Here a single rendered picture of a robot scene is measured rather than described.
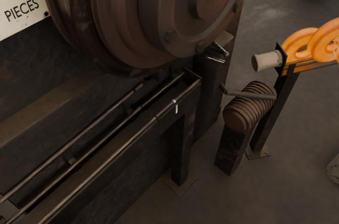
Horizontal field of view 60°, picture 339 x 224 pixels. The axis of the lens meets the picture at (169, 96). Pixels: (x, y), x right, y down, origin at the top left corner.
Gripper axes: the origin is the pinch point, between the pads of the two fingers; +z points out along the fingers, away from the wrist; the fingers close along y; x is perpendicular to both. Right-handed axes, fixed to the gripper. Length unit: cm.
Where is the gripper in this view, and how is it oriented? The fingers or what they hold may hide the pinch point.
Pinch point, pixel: (338, 36)
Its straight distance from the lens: 99.3
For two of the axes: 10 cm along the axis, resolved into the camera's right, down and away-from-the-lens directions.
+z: -2.1, -7.9, 5.7
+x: 0.1, -5.9, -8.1
